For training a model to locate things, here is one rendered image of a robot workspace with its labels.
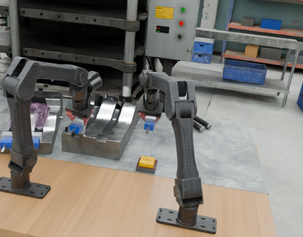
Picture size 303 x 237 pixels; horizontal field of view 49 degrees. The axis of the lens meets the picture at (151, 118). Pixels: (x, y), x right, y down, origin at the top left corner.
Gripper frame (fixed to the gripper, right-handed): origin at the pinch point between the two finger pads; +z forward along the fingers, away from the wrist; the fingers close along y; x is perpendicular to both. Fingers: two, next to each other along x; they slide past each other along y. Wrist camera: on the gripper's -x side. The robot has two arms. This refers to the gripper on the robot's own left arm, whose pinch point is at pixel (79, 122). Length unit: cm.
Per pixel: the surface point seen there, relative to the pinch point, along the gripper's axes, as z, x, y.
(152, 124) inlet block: -1.4, -9.2, -29.8
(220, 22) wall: 238, -619, -77
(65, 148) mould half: 12.1, 6.6, 3.9
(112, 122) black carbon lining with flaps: 11.3, -15.5, -10.2
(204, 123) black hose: 21, -44, -55
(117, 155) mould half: 8.6, 4.9, -19.3
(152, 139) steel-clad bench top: 17.8, -18.7, -30.8
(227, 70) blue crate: 167, -328, -92
